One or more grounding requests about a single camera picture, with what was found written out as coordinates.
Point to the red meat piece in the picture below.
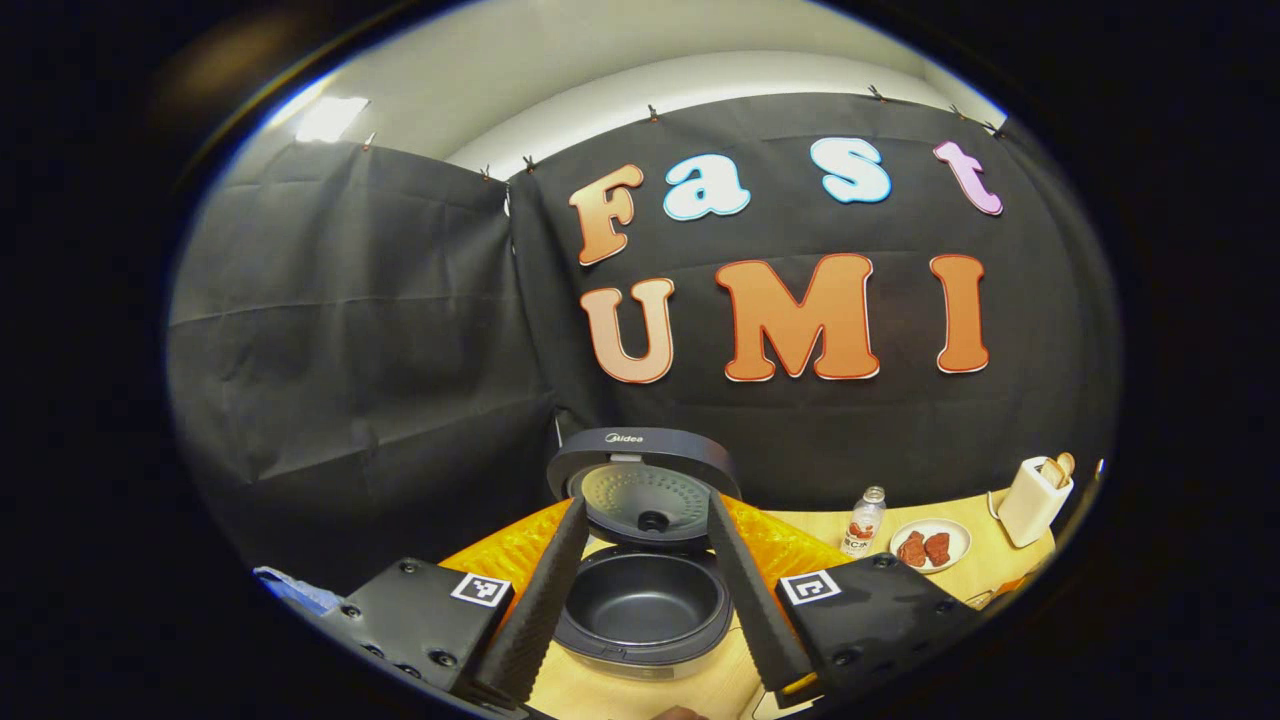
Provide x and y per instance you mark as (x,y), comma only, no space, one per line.
(937,548)
(911,549)

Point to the white round plate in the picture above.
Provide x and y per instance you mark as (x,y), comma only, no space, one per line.
(930,562)

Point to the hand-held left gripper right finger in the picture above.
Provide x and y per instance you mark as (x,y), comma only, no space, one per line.
(765,620)

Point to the toast slice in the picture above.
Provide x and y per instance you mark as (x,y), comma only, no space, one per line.
(1050,473)
(1066,464)

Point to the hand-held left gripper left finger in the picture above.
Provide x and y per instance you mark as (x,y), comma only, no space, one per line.
(540,610)

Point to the dark grey rice cooker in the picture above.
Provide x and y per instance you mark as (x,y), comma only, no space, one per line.
(645,600)

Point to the clear drink bottle red label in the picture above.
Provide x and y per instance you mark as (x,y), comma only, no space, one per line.
(862,530)

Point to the ceiling light panel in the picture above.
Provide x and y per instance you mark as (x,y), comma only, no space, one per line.
(330,118)

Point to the white toaster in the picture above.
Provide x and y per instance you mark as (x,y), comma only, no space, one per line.
(1030,505)

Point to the person's blue jeans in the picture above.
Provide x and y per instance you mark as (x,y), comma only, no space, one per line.
(300,592)

